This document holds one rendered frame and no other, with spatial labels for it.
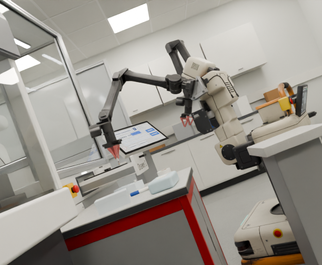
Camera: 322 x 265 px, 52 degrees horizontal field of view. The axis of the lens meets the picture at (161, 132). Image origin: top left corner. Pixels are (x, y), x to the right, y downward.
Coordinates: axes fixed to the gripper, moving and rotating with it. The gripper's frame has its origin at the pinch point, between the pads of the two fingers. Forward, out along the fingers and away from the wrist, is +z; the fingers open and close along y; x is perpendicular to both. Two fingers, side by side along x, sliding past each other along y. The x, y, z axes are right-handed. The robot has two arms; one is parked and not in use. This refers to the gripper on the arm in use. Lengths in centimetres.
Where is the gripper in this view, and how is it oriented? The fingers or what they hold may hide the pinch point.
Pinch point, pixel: (117, 157)
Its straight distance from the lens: 183.5
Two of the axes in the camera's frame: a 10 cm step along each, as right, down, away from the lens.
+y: -9.4, 3.2, 1.5
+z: 3.2, 9.5, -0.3
